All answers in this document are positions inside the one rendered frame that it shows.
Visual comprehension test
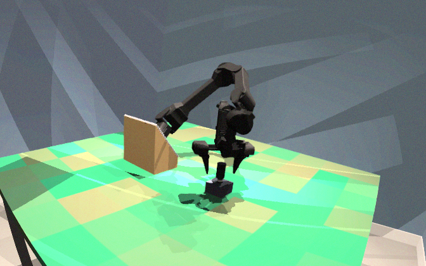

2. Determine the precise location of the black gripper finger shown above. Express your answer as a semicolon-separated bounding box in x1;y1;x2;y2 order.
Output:
199;154;210;174
233;154;249;174

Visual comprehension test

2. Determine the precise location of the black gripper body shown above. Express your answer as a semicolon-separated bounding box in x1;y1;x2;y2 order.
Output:
191;125;255;155

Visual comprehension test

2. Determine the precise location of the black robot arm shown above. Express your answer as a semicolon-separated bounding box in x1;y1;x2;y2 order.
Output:
155;62;255;158

